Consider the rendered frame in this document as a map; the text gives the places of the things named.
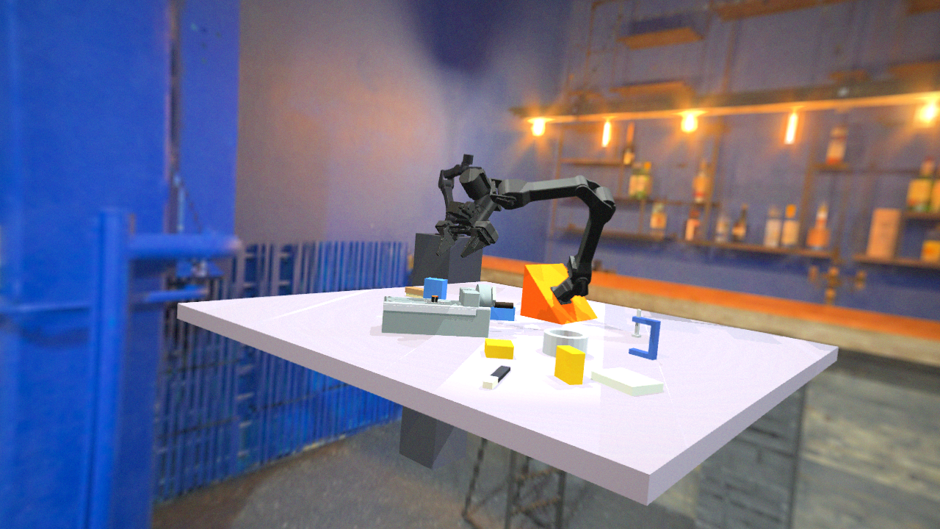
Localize blue block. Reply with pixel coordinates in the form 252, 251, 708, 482
423, 278, 447, 300
490, 306, 516, 321

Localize blue c-clamp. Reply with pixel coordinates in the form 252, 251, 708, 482
629, 309, 661, 361

